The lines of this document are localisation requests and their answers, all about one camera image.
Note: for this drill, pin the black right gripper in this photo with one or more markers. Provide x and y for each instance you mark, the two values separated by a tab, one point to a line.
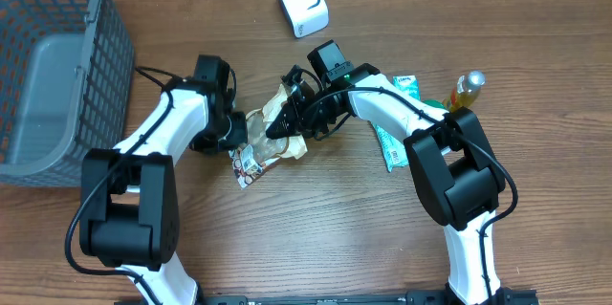
304	122

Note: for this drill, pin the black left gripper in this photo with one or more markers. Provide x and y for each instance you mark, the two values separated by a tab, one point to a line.
238	133

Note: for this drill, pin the beige brown snack bag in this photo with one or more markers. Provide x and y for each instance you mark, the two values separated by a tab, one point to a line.
252	159

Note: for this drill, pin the teal wipes packet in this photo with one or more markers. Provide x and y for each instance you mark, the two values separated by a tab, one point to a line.
392	150

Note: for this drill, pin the teal tissue pack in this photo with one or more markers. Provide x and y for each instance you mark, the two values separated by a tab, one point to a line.
408	85

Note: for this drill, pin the green lidded white jar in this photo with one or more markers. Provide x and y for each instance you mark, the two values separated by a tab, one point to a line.
434	103

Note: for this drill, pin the yellow dish soap bottle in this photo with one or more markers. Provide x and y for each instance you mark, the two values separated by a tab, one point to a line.
466	91

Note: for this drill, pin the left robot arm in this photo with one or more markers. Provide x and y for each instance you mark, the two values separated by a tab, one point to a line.
128	222

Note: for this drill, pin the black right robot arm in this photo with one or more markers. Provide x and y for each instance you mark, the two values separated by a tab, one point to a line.
455	173

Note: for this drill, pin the white barcode scanner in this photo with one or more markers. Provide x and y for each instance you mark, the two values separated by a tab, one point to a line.
305	16

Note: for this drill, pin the grey plastic mesh basket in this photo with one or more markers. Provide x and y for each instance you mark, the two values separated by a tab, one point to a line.
66	72

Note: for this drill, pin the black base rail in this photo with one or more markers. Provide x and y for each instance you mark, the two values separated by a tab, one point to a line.
504	296

